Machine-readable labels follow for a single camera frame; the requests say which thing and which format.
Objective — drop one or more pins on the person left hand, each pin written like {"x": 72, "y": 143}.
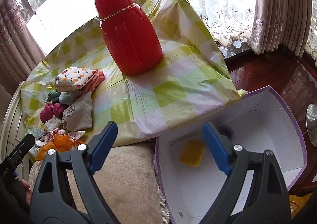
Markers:
{"x": 28, "y": 191}

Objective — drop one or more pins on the red thermos jug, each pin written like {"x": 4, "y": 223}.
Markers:
{"x": 129, "y": 36}

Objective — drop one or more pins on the green checked plastic tablecloth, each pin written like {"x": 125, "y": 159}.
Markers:
{"x": 191, "y": 82}

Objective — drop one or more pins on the fruit print fabric pouch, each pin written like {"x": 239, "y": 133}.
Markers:
{"x": 73, "y": 79}

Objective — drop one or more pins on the salmon pink fleece pouch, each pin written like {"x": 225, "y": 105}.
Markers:
{"x": 93, "y": 82}

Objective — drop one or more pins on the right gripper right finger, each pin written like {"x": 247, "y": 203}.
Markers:
{"x": 267, "y": 200}

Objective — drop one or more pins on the light blue plush elephant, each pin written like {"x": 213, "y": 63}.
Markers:
{"x": 68, "y": 98}

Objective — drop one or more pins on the red floral white cloth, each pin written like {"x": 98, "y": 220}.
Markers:
{"x": 58, "y": 133}

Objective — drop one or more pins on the chrome floor lamp base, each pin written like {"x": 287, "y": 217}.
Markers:
{"x": 311, "y": 123}

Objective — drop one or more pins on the cream carved cabinet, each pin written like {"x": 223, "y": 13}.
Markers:
{"x": 13, "y": 128}

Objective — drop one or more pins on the yellow plastic bag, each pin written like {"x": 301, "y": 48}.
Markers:
{"x": 297, "y": 203}

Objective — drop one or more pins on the orange mesh bag with sponge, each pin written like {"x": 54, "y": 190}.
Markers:
{"x": 61, "y": 143}

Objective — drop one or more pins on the small yellow sponge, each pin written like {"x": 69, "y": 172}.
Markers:
{"x": 192, "y": 153}

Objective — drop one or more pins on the purple knitted ball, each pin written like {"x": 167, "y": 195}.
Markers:
{"x": 226, "y": 131}

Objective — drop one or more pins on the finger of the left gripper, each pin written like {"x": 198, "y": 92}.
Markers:
{"x": 10, "y": 163}

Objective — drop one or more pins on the magenta knitted sock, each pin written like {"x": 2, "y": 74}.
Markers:
{"x": 58, "y": 109}
{"x": 47, "y": 112}

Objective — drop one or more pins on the yellow white sponge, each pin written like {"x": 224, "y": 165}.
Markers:
{"x": 53, "y": 123}

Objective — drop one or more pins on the beige velvet armrest cushion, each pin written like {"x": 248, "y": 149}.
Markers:
{"x": 128, "y": 183}

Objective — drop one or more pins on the green knitted cloth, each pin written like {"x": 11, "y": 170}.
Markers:
{"x": 53, "y": 97}

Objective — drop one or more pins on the purple white storage box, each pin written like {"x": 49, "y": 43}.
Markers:
{"x": 261, "y": 121}

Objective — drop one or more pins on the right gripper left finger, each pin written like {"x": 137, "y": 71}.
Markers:
{"x": 52, "y": 199}

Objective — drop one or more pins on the grey drawstring pouch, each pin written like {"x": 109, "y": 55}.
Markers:
{"x": 78, "y": 116}

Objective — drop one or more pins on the pink curtain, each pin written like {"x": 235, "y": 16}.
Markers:
{"x": 281, "y": 22}

